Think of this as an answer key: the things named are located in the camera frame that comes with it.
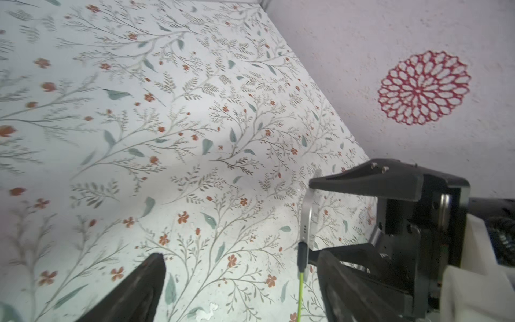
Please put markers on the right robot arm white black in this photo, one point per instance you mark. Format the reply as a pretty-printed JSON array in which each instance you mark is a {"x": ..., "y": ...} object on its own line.
[{"x": 498, "y": 216}]

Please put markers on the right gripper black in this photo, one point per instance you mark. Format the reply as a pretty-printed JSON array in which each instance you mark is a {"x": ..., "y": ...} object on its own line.
[{"x": 421, "y": 217}]

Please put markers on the black smartphone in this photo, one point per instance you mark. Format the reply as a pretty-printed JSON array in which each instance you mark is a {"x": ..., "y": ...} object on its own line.
[{"x": 305, "y": 218}]

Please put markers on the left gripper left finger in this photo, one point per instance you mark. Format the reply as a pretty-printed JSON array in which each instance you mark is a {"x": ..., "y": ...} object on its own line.
[{"x": 136, "y": 298}]

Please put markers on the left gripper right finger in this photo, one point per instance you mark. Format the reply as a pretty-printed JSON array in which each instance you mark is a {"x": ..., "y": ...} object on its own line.
[{"x": 347, "y": 297}]

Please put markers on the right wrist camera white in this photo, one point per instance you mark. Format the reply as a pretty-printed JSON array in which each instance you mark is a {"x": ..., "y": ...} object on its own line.
[{"x": 479, "y": 289}]

